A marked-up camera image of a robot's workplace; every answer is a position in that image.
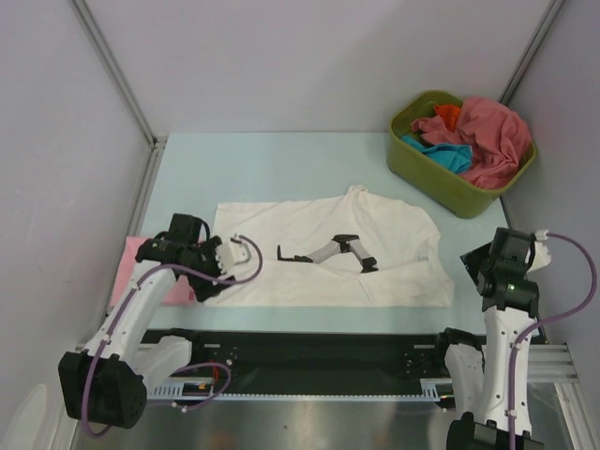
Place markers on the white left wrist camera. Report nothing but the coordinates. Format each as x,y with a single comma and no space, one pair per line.
231,252

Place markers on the folded light pink t shirt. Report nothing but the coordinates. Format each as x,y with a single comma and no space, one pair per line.
181,294

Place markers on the aluminium corner post right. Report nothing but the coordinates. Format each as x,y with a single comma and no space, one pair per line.
541,32

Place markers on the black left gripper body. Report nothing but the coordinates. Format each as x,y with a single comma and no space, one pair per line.
204,262

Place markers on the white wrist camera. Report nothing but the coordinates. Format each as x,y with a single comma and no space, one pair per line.
231,252
538,255

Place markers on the aluminium corner post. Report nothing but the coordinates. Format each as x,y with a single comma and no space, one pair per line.
118,78
541,32

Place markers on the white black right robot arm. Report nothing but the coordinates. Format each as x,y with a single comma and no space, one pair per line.
490,376

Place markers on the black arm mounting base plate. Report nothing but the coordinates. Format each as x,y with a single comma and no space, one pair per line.
286,381

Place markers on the white slotted cable duct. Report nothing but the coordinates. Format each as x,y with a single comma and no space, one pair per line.
178,391

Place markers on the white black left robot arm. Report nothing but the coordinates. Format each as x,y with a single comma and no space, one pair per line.
106,383

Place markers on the white t shirt with print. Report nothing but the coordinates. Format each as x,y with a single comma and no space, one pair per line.
358,250

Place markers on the olive green plastic bin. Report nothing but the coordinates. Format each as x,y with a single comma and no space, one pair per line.
448,189

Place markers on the teal blue t shirt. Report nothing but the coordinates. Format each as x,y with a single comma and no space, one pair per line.
456,158

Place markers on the aluminium corner post left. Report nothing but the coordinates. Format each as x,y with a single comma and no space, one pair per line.
118,78

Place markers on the coral pink t shirt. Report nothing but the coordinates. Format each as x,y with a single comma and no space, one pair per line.
499,139

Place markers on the aluminium frame rail front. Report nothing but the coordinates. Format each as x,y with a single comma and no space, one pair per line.
550,361

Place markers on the orange t shirt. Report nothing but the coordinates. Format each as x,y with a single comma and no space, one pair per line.
449,114

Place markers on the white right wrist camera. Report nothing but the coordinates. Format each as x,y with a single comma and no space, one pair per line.
538,255

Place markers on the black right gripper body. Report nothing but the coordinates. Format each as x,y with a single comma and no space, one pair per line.
477,260

